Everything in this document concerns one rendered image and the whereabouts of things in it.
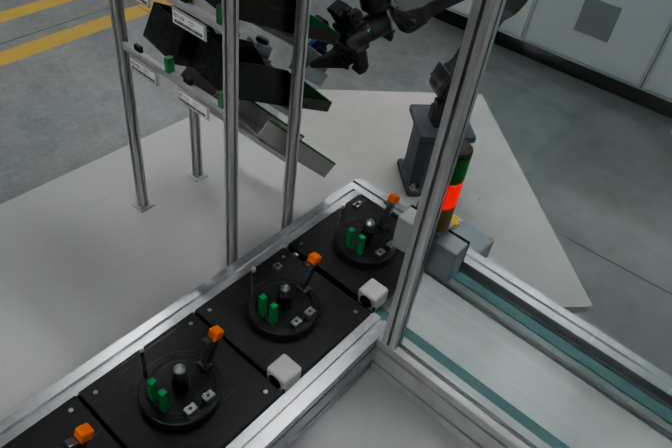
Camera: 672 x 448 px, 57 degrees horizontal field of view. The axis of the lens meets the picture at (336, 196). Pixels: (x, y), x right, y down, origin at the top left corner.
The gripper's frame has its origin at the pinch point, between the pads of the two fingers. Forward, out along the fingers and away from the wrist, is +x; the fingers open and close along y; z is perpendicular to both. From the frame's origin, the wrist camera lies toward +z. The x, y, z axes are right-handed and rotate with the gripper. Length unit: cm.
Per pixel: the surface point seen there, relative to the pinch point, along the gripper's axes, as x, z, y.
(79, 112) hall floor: 51, -107, -196
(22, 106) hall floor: 74, -99, -212
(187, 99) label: 30.2, 7.6, 4.5
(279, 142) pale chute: 16.3, -10.7, 6.7
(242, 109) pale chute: 18.3, -8.0, -5.6
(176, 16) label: 26.2, 23.0, 4.0
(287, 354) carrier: 38, -25, 42
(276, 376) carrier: 42, -23, 46
